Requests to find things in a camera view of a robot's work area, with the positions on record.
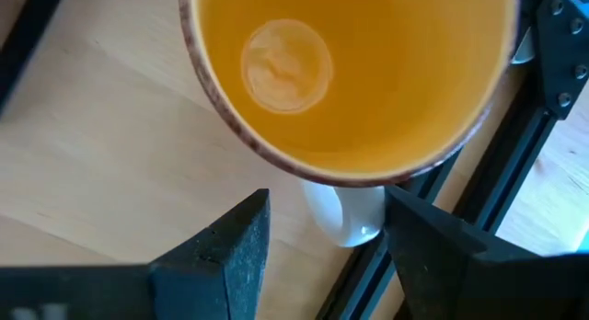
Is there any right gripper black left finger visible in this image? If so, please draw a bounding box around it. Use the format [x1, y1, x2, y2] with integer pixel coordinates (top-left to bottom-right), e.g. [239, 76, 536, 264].
[0, 189, 271, 320]

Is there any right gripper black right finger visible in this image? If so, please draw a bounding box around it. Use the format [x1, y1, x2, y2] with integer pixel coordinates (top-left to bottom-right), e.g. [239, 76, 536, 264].
[384, 184, 589, 320]

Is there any yellow-orange and white mug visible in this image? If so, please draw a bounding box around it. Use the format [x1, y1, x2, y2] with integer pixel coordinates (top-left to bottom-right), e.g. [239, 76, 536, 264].
[178, 0, 521, 248]

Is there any black aluminium rig frame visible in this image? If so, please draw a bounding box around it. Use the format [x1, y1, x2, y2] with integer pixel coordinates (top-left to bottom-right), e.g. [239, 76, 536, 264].
[315, 0, 589, 320]

